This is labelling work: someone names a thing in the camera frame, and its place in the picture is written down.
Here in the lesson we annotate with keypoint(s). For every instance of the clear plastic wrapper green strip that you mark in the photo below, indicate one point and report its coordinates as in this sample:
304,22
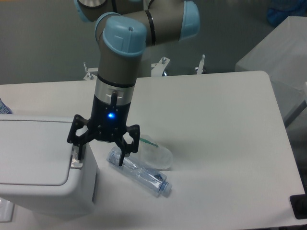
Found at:
154,154

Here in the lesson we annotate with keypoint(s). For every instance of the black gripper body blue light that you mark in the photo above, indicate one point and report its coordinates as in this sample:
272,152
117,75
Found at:
107,122

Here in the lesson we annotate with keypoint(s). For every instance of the metal bolt foot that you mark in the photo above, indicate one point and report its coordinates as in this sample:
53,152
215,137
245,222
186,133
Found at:
201,69

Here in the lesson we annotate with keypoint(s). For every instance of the black device at table edge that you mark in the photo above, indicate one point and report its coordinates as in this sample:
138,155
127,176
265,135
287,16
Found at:
299,206

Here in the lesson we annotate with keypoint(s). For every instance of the white bracket with bolts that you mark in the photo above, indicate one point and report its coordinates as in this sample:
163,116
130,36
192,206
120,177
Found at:
157,69

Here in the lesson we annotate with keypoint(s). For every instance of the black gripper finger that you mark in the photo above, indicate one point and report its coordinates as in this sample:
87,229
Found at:
78,123
127,149

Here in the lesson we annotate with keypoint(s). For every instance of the clear plastic bottle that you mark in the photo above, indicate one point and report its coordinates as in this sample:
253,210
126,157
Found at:
149,178

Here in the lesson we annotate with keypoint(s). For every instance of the white push-lid trash can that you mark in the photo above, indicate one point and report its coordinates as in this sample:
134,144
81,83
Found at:
41,171

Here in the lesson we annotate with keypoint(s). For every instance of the white covered box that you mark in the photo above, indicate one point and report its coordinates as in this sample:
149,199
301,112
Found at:
282,54

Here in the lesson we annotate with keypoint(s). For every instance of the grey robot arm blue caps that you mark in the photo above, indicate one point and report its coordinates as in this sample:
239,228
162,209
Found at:
123,30

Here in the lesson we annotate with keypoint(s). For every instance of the blue bag in background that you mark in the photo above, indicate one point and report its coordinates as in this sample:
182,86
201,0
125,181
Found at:
279,10

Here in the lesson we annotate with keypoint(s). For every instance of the blue patterned packet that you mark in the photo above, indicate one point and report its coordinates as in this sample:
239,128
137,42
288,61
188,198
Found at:
4,109

